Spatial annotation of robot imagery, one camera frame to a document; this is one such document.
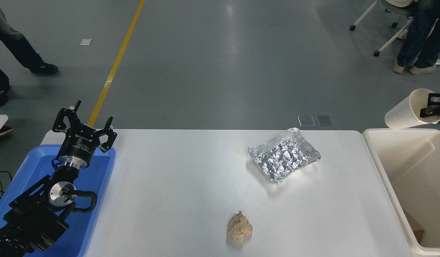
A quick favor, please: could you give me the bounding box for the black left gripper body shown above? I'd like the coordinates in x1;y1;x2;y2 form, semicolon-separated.
57;125;100;161

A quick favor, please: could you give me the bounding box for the white paper cup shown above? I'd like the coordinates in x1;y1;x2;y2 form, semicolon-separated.
385;89;440;130

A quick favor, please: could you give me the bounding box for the blue plastic tray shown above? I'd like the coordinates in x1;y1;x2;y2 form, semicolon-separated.
0;144;116;257

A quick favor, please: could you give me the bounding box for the large pale bin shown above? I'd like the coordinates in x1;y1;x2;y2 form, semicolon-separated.
362;128;440;256

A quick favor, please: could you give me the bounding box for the person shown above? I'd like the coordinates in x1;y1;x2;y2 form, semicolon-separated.
0;0;59;107
392;0;440;75

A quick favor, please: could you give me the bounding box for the white rolling chair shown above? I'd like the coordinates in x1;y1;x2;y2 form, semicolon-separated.
350;0;426;57

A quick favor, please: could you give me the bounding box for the crumpled tan paper ball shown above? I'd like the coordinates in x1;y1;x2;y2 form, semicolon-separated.
226;211;253;243

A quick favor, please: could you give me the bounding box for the crumpled foil tray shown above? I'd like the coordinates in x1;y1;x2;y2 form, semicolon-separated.
248;127;321;184

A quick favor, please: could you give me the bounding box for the black floor cable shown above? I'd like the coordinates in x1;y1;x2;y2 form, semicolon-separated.
0;171;13;200

